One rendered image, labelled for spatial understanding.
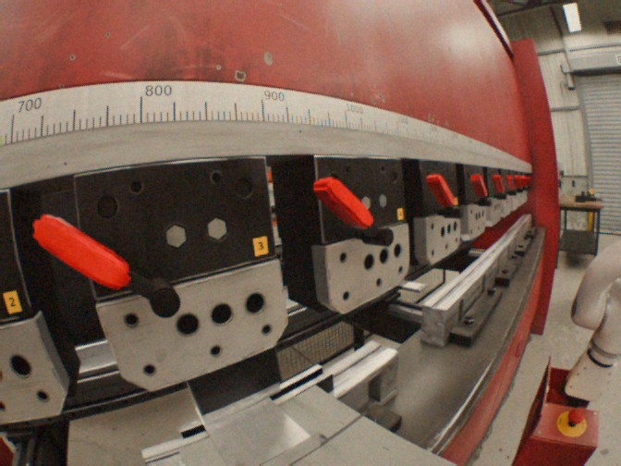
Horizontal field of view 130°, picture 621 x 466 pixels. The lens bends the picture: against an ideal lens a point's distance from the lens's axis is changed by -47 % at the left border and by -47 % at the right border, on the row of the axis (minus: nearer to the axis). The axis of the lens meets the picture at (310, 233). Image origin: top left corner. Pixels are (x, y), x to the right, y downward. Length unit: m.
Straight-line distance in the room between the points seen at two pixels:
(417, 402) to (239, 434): 0.30
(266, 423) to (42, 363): 0.22
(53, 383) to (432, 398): 0.50
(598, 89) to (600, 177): 2.00
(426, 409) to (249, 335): 0.34
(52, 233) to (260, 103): 0.18
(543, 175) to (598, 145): 5.25
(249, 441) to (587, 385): 0.63
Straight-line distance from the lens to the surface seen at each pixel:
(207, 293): 0.21
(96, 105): 0.21
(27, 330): 0.22
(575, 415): 0.65
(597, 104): 7.56
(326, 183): 0.21
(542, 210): 2.23
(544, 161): 2.22
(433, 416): 0.48
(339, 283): 0.28
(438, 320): 0.61
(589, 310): 0.57
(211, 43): 0.25
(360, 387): 0.41
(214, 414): 0.32
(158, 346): 0.21
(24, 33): 0.26
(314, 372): 0.38
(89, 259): 0.16
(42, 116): 0.22
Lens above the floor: 1.23
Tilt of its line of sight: 9 degrees down
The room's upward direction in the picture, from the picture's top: 6 degrees counter-clockwise
